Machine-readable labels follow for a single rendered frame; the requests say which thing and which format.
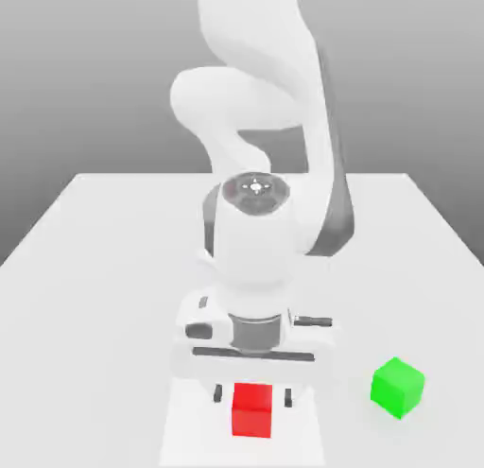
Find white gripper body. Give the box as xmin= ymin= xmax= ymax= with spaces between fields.
xmin=168 ymin=330 xmax=338 ymax=385

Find small red cube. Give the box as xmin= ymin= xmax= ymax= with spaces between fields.
xmin=231 ymin=382 xmax=274 ymax=440

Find small green cube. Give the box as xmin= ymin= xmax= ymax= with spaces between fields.
xmin=369 ymin=355 xmax=426 ymax=421

